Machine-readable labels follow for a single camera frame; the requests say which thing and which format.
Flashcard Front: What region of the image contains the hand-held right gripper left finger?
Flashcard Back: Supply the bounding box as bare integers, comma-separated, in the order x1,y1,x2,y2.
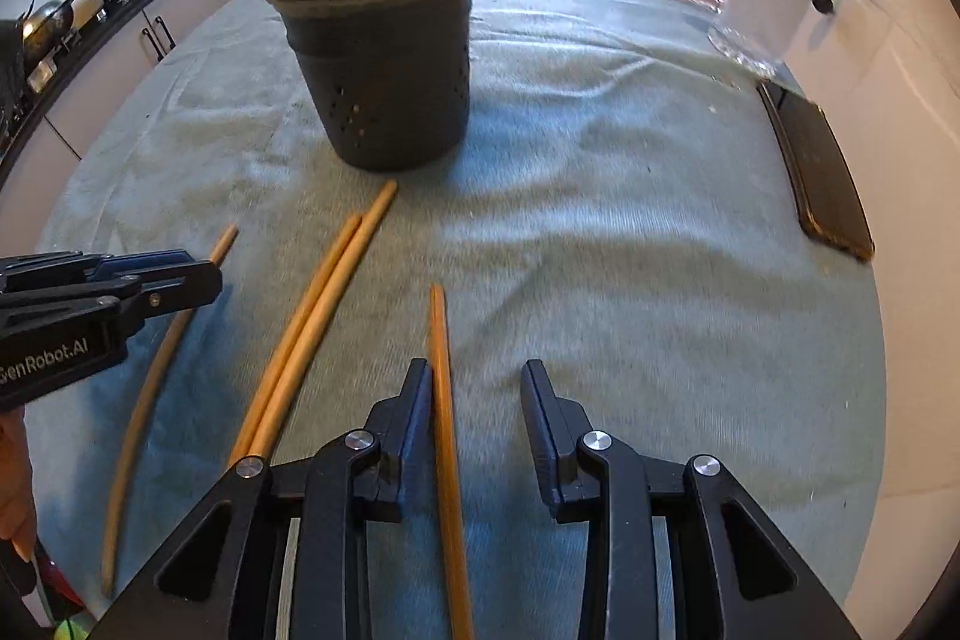
86,357,434,640

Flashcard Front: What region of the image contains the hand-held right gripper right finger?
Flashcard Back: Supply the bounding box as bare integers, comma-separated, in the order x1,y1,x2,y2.
520,359,863,640

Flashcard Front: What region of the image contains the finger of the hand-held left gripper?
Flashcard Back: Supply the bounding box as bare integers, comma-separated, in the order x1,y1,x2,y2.
0,259,224,341
0,248,196,295

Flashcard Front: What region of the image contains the wooden chopstick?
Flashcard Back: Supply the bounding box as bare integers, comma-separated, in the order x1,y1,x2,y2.
100,224,239,598
247,180,398,461
226,216,363,467
427,284,475,640

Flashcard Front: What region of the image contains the dark grey perforated utensil holder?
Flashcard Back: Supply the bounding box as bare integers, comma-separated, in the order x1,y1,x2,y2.
262,0,481,172

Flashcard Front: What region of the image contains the person's left hand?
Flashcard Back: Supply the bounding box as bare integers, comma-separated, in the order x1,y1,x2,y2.
0,413,38,564

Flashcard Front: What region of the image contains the grey-blue table cloth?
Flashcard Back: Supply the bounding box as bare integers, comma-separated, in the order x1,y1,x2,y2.
30,0,886,640

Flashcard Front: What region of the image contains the black gas stove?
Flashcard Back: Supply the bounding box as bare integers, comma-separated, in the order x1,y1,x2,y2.
0,21,46,142

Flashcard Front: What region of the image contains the steel pot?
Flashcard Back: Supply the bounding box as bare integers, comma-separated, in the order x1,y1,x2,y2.
21,0,77,62

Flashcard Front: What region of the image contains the smartphone in brown case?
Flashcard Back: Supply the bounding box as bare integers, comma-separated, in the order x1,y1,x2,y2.
756,81,876,262

